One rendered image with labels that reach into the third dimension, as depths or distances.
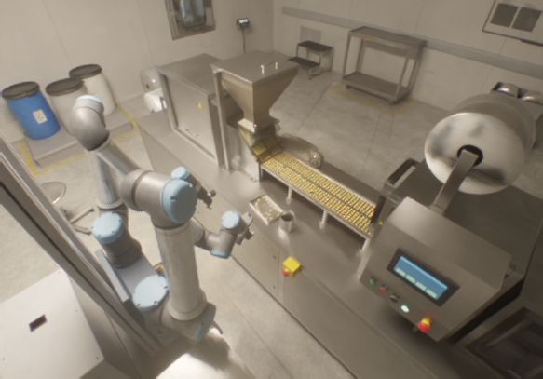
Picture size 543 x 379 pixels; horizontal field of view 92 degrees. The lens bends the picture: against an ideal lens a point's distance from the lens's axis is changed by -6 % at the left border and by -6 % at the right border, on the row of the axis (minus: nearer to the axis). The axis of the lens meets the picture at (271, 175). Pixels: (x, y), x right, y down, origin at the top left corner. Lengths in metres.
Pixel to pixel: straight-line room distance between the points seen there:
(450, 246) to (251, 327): 1.57
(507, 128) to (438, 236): 0.36
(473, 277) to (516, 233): 0.33
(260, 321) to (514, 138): 1.83
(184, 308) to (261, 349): 1.09
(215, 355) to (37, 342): 0.74
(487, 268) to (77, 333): 1.52
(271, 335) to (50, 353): 1.28
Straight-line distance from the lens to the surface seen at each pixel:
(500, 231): 1.20
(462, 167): 1.05
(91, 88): 4.36
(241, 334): 2.19
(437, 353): 1.49
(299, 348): 2.16
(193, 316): 1.18
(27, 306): 1.73
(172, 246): 0.90
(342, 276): 1.49
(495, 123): 1.00
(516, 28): 4.76
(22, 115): 4.37
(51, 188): 3.01
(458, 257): 0.97
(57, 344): 1.56
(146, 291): 1.30
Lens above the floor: 2.08
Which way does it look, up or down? 42 degrees down
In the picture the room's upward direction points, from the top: straight up
